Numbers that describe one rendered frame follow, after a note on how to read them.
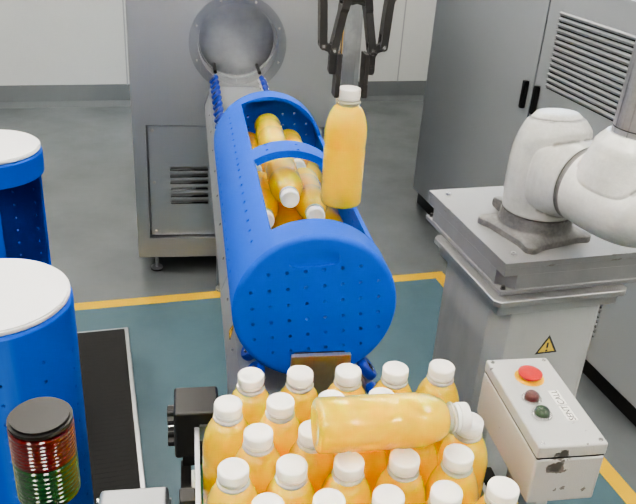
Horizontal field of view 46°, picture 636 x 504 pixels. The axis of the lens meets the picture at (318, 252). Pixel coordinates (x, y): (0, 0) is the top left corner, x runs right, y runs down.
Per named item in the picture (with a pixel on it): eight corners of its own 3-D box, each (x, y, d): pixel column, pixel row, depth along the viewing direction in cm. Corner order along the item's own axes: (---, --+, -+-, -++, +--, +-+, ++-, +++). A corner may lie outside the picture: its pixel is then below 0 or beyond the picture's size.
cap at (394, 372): (388, 387, 111) (389, 377, 110) (377, 372, 114) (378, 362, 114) (412, 383, 113) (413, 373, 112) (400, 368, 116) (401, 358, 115)
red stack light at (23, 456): (80, 429, 81) (77, 400, 79) (73, 472, 75) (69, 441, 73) (17, 433, 80) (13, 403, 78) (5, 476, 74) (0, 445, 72)
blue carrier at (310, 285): (319, 186, 213) (317, 86, 200) (395, 369, 137) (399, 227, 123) (218, 194, 209) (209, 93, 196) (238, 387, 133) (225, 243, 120)
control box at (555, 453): (534, 407, 123) (546, 355, 118) (592, 498, 105) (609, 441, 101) (475, 410, 121) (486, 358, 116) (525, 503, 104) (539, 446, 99)
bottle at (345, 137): (365, 199, 134) (375, 96, 125) (352, 213, 128) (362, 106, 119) (328, 191, 136) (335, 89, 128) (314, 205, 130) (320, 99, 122)
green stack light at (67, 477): (84, 465, 83) (80, 430, 81) (77, 509, 77) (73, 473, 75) (23, 469, 82) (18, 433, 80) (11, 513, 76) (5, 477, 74)
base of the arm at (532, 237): (524, 203, 181) (528, 181, 178) (593, 241, 164) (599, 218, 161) (463, 214, 173) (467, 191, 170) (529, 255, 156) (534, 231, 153)
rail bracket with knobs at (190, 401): (228, 433, 128) (229, 384, 123) (230, 463, 121) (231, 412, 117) (169, 436, 126) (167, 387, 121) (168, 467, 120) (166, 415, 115)
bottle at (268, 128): (255, 110, 194) (262, 134, 178) (282, 114, 196) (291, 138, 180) (252, 136, 198) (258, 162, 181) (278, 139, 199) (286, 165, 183)
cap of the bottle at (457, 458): (461, 450, 100) (463, 440, 99) (478, 470, 97) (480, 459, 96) (436, 457, 98) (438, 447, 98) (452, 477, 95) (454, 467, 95)
